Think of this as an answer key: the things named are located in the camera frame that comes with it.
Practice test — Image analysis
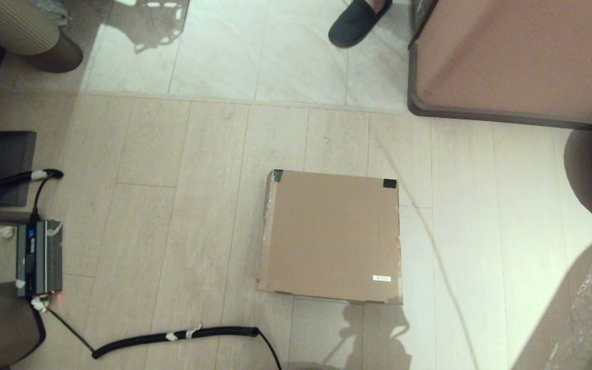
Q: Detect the brown cardboard shoe box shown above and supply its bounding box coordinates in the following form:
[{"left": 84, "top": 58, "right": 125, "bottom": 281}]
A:
[{"left": 256, "top": 169, "right": 403, "bottom": 306}]

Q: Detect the dark grey slipper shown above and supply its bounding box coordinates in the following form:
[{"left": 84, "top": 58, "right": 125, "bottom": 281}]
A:
[{"left": 328, "top": 0, "right": 393, "bottom": 48}]

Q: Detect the grey metal power converter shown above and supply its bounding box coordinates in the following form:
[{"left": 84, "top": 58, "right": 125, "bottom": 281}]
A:
[{"left": 16, "top": 220, "right": 63, "bottom": 299}]

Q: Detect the grey crumpled cloth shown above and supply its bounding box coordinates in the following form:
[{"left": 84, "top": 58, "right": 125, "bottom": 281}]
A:
[{"left": 31, "top": 0, "right": 70, "bottom": 26}]

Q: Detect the beige ribbed pouf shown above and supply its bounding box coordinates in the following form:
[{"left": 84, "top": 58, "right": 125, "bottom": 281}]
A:
[{"left": 0, "top": 0, "right": 61, "bottom": 56}]

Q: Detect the long black corrugated cable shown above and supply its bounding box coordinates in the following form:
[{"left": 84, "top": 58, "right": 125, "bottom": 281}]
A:
[{"left": 92, "top": 325, "right": 261, "bottom": 359}]

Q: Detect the thin black cable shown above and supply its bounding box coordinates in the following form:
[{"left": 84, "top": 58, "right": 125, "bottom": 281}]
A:
[
  {"left": 44, "top": 302, "right": 96, "bottom": 353},
  {"left": 257, "top": 331, "right": 283, "bottom": 370}
]

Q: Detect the pink cabinet with dark frame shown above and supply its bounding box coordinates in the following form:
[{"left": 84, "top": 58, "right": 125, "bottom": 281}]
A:
[{"left": 408, "top": 0, "right": 592, "bottom": 135}]

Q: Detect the short black plug cable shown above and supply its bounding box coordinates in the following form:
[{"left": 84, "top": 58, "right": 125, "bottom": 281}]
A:
[{"left": 31, "top": 176, "right": 53, "bottom": 223}]

